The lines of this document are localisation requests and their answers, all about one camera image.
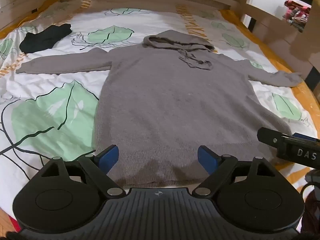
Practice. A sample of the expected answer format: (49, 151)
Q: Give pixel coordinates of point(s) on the black folded cloth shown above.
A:
(45, 38)

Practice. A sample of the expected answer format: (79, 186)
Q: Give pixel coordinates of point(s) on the wooden shelf unit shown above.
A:
(282, 27)

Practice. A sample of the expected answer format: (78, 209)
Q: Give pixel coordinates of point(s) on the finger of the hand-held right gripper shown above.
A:
(268, 137)

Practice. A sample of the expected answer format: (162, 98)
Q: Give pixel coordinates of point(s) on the leaf print bedsheet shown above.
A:
(52, 110)

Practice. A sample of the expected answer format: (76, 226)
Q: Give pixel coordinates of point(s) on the dark red clothing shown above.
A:
(313, 205)

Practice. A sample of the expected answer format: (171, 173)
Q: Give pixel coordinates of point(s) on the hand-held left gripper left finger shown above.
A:
(110, 157)

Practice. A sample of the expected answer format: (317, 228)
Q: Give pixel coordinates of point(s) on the grey knit hoodie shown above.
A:
(160, 110)

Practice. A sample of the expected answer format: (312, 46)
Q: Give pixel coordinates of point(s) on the pile of colourful clothes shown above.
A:
(297, 13)

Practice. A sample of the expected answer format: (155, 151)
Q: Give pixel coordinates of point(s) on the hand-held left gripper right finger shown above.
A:
(206, 157)

